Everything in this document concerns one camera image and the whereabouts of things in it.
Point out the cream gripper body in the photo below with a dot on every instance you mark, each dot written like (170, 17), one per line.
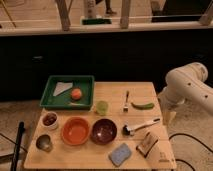
(168, 112)

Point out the green pepper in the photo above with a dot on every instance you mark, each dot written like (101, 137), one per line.
(143, 106)

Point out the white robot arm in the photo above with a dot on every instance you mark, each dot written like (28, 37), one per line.
(185, 83)

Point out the purple bowl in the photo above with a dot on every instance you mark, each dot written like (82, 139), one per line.
(103, 131)

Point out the orange bowl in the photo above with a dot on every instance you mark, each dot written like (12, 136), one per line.
(75, 131)

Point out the silver fork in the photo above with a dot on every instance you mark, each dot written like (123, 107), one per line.
(125, 108)

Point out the brown wooden block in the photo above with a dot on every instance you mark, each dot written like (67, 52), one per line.
(147, 143)

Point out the green plastic cup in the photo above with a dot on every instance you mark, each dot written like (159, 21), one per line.
(102, 107)

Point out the blue sponge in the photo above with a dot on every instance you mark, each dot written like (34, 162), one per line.
(120, 154)

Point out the orange fruit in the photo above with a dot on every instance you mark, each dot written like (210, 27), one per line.
(76, 94)

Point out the green plastic tray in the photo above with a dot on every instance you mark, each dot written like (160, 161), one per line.
(64, 100)

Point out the white cloth piece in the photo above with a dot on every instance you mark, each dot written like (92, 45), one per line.
(61, 87)

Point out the green board on shelf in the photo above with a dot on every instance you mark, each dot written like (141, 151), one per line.
(96, 21)

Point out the silver metal cup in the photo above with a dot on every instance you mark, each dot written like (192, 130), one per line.
(44, 143)

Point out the black pole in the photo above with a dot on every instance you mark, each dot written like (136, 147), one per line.
(15, 157)

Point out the white handled brush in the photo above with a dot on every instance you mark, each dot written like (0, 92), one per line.
(130, 129)

